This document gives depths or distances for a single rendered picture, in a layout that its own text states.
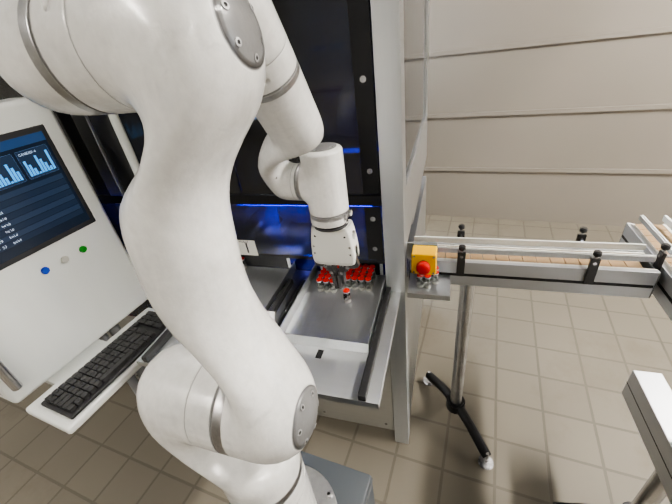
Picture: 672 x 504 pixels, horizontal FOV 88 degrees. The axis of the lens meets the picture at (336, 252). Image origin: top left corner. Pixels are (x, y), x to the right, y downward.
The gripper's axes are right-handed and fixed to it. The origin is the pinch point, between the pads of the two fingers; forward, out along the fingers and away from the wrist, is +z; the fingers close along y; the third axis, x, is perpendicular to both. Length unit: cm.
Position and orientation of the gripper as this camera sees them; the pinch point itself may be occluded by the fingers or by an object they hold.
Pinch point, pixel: (339, 279)
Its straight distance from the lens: 83.4
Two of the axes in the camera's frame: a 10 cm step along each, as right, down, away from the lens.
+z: 1.2, 8.4, 5.3
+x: -2.8, 5.4, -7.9
